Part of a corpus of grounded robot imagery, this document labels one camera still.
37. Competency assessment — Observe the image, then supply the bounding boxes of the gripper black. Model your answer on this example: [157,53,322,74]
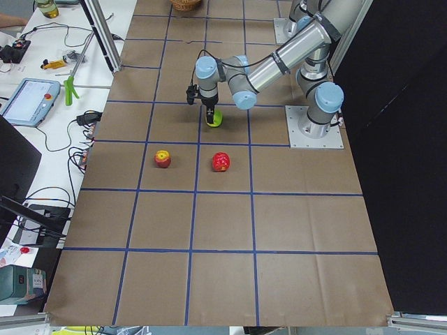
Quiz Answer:
[199,89,219,125]

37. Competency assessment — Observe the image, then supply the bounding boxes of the green apple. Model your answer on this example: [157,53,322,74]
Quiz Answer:
[206,109,223,128]

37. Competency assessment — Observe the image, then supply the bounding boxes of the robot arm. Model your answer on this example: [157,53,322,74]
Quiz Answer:
[285,0,312,38]
[186,1,362,126]

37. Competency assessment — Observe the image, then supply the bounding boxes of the person forearm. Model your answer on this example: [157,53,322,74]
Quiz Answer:
[0,13,28,28]

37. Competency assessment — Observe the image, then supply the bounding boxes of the wicker basket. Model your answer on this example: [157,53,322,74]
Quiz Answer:
[170,0,202,12]

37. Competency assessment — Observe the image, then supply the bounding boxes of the red yellow apple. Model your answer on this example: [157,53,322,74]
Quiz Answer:
[154,150,171,168]

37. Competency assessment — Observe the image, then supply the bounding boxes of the brown paper table cover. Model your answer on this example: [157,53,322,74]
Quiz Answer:
[45,1,393,327]

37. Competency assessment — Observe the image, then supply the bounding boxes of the black power adapter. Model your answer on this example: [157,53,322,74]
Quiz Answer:
[76,111,103,126]

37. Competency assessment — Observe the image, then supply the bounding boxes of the reacher grabber tool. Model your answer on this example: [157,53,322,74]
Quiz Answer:
[56,31,94,106]

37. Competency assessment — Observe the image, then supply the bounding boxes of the teach pendant tablet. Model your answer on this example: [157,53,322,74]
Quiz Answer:
[1,77,61,127]

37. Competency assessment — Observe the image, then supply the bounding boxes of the yellow liquid bottle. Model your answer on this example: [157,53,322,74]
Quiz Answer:
[36,0,59,19]

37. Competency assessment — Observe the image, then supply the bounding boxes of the black monitor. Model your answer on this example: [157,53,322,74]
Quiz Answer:
[1,118,69,248]

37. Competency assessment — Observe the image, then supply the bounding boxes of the teal box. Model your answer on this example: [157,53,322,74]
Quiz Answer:
[1,265,47,305]

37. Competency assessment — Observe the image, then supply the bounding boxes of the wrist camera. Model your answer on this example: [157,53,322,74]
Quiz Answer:
[186,84,199,105]

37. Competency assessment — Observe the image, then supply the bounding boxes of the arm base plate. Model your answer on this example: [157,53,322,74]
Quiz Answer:
[285,105,344,149]
[273,18,297,45]

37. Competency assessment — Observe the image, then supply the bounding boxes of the aluminium frame post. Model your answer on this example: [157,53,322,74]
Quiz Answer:
[80,0,122,73]

